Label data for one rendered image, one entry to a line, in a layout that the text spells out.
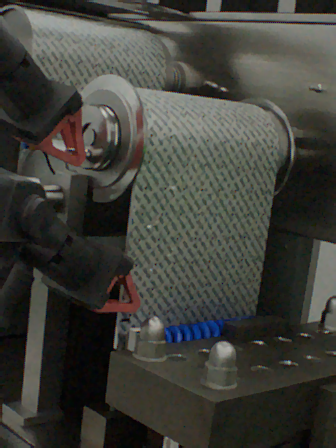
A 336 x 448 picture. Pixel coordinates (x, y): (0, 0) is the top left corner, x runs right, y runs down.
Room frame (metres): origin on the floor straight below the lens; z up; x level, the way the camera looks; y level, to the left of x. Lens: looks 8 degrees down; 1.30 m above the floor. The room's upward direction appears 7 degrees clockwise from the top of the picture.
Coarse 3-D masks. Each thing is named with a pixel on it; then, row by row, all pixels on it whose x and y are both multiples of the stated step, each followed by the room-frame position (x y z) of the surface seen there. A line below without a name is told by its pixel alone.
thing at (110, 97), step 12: (96, 96) 0.94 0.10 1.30; (108, 96) 0.93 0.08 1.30; (120, 96) 0.91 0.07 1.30; (120, 108) 0.91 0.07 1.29; (120, 120) 0.91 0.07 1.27; (132, 120) 0.90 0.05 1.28; (132, 132) 0.89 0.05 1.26; (120, 144) 0.90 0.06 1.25; (132, 144) 0.89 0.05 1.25; (120, 156) 0.90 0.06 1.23; (108, 168) 0.92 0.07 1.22; (120, 168) 0.90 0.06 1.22; (96, 180) 0.93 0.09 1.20; (108, 180) 0.91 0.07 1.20
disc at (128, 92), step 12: (96, 84) 0.95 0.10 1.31; (108, 84) 0.94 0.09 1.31; (120, 84) 0.92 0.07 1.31; (84, 96) 0.97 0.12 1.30; (132, 96) 0.90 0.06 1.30; (132, 108) 0.90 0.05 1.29; (144, 108) 0.89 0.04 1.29; (144, 120) 0.89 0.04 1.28; (144, 132) 0.88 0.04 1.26; (144, 144) 0.88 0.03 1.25; (132, 156) 0.89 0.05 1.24; (72, 168) 0.97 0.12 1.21; (132, 168) 0.89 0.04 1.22; (120, 180) 0.90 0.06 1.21; (132, 180) 0.89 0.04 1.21; (96, 192) 0.93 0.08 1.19; (108, 192) 0.92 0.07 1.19; (120, 192) 0.90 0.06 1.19
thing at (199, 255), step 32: (160, 192) 0.92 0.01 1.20; (192, 192) 0.95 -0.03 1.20; (224, 192) 0.99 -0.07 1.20; (128, 224) 0.90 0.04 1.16; (160, 224) 0.92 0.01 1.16; (192, 224) 0.96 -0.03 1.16; (224, 224) 0.99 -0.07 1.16; (256, 224) 1.04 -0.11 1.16; (160, 256) 0.93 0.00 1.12; (192, 256) 0.96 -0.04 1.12; (224, 256) 1.00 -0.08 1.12; (256, 256) 1.04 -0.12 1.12; (160, 288) 0.93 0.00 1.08; (192, 288) 0.97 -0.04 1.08; (224, 288) 1.01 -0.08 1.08; (256, 288) 1.05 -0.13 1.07; (192, 320) 0.97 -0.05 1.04
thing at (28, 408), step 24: (48, 192) 0.91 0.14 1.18; (72, 192) 0.92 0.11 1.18; (72, 216) 0.93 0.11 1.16; (48, 288) 0.92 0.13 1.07; (48, 312) 0.92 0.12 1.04; (48, 336) 0.92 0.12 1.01; (48, 360) 0.93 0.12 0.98; (24, 384) 0.94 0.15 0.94; (48, 384) 0.93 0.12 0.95; (24, 408) 0.93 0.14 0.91; (48, 408) 0.93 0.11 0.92
